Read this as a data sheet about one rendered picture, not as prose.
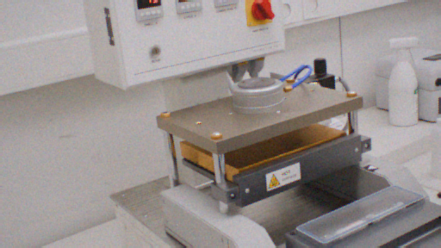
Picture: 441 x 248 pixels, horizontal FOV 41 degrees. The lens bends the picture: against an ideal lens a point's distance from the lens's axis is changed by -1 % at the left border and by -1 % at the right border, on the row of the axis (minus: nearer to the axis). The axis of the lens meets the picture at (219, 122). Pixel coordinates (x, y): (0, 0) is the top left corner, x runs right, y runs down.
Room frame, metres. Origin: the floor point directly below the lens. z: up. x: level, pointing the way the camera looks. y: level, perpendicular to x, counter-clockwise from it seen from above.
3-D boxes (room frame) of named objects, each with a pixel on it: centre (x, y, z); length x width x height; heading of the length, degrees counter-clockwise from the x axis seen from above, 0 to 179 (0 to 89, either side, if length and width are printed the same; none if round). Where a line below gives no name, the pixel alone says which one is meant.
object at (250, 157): (0.89, -0.07, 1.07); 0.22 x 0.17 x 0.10; 121
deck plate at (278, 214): (0.91, -0.05, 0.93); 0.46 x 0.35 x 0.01; 31
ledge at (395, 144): (1.55, -0.38, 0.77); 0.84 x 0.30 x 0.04; 124
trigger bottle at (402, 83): (1.62, -0.54, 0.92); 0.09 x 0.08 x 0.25; 82
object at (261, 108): (0.92, -0.06, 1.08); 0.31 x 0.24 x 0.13; 121
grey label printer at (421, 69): (1.72, -0.64, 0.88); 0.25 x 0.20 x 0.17; 28
